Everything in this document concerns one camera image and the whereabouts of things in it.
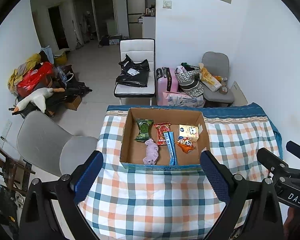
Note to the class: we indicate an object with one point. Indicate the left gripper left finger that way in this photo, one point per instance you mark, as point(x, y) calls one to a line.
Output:
point(38, 218)

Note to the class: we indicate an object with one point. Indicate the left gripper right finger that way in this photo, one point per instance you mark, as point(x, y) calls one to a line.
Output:
point(263, 221)

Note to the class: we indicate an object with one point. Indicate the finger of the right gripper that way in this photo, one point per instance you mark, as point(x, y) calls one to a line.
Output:
point(293, 148)
point(272, 161)

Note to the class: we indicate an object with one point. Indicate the yellow snack packet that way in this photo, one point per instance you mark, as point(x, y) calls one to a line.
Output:
point(189, 132)

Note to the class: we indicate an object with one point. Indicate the orange snack packet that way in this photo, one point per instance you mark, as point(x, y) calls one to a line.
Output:
point(185, 144)

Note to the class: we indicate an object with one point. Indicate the blue long snack packet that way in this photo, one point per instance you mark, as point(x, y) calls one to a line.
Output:
point(169, 136)

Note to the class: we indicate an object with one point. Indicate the red snack packet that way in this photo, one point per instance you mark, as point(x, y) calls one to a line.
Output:
point(161, 129)

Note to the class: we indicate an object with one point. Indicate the purple fuzzy cloth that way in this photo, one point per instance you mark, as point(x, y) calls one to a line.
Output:
point(152, 152)

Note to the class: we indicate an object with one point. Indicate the green snack packet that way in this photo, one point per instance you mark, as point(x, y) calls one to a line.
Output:
point(144, 126)

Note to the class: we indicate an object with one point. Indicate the person's right hand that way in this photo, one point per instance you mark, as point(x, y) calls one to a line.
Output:
point(291, 224)

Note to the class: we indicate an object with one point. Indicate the wooden chair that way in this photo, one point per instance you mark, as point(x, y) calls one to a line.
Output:
point(9, 168)

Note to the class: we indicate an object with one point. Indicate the grey chair near table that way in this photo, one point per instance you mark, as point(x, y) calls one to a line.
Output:
point(48, 146)

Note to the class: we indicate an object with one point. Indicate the plaid checkered blanket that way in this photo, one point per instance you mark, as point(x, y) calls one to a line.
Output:
point(129, 200)

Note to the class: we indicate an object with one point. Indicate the tape roll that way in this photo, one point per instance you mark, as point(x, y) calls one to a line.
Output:
point(223, 90)

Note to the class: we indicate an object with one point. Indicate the yellow white package on chair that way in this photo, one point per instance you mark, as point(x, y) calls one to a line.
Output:
point(208, 79)

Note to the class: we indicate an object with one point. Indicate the small cardboard box on floor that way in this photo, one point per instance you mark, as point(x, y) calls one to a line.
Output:
point(74, 103)

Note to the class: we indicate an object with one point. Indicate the white goose plush toy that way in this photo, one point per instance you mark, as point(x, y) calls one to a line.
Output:
point(37, 98)

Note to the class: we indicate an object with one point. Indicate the floral pink bag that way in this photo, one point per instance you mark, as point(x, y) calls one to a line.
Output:
point(182, 100)

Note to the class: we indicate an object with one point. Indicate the brown cardboard box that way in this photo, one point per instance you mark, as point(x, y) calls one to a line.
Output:
point(133, 152)

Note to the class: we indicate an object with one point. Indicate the pink suitcase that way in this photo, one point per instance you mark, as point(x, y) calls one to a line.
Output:
point(166, 82)

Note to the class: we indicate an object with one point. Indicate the red plastic bag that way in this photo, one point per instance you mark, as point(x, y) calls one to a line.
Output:
point(33, 78)

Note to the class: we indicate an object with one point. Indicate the yellow cloth pile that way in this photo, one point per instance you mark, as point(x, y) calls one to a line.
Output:
point(19, 73)

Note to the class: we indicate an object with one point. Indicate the yellow bin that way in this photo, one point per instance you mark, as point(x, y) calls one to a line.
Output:
point(60, 57)

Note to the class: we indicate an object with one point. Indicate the black plastic bag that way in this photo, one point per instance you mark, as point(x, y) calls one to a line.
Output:
point(133, 74)

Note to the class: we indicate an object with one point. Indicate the white leather chair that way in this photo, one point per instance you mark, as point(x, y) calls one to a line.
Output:
point(138, 50)

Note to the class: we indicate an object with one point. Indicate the flat cardboard against wall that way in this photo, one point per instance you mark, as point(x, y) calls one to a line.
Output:
point(239, 97)

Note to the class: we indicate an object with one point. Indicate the grey chair by wall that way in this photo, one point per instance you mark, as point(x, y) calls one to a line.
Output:
point(218, 65)

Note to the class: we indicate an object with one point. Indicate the wall switch panel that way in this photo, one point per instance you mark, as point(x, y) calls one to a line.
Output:
point(166, 4)

